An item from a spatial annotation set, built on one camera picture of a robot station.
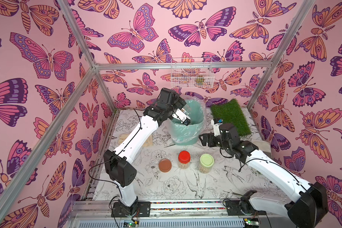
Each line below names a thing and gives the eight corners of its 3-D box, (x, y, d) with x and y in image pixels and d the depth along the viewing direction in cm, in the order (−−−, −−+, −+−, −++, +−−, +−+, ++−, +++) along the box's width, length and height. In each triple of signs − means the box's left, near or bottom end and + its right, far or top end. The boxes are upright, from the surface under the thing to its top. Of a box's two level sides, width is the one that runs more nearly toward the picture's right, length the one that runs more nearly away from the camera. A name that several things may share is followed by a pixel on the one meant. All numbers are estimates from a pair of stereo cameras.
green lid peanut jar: (198, 175, 87) (201, 166, 77) (197, 163, 92) (199, 153, 82) (210, 175, 87) (215, 166, 77) (208, 163, 92) (212, 153, 82)
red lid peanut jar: (178, 169, 90) (178, 161, 80) (178, 159, 94) (178, 150, 84) (189, 169, 89) (190, 161, 80) (188, 159, 94) (189, 150, 84)
